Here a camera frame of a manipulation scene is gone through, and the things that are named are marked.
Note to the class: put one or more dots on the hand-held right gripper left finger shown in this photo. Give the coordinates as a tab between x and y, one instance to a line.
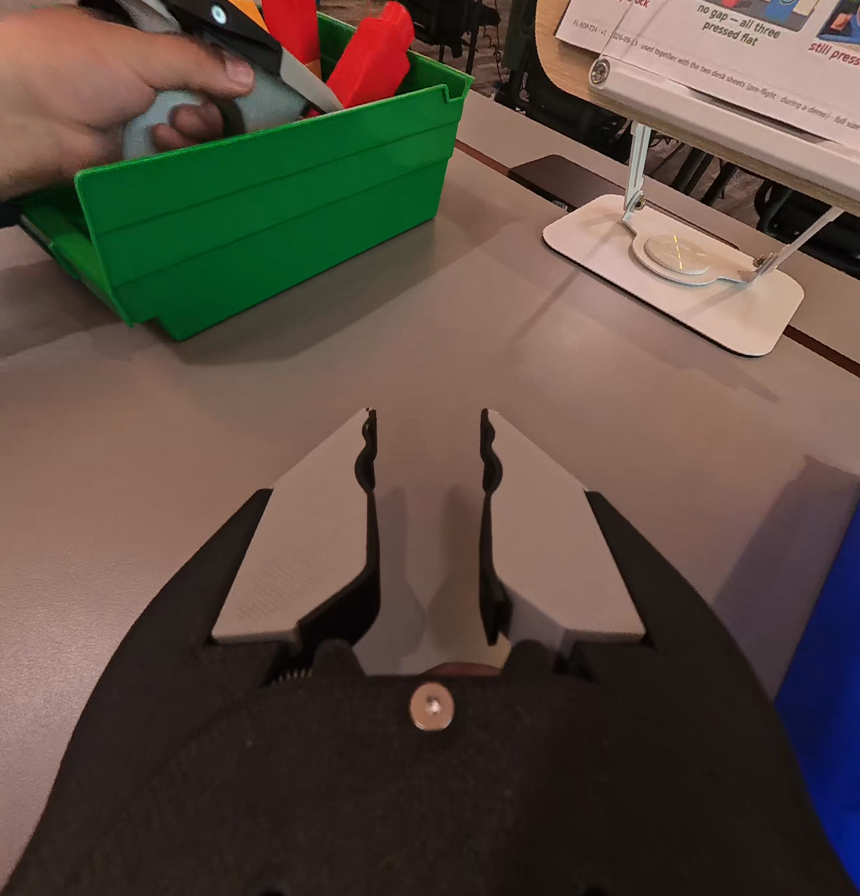
297	560

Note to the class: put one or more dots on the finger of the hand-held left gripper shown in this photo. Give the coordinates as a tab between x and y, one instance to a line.
241	35

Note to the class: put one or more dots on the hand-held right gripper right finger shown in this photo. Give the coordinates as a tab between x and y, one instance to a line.
556	560

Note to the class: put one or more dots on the yellow mega block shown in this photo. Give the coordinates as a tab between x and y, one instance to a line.
248	11

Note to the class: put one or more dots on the blue plastic bin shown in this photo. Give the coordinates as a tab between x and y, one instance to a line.
836	700

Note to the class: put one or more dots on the person's left hand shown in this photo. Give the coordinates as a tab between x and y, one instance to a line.
66	98

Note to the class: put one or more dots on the green plastic bin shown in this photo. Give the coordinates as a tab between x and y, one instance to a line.
262	224

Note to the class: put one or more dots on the wooden document stand white base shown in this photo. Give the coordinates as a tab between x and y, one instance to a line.
682	266

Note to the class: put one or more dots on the laminated instruction sheet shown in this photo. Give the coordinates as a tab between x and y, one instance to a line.
738	42

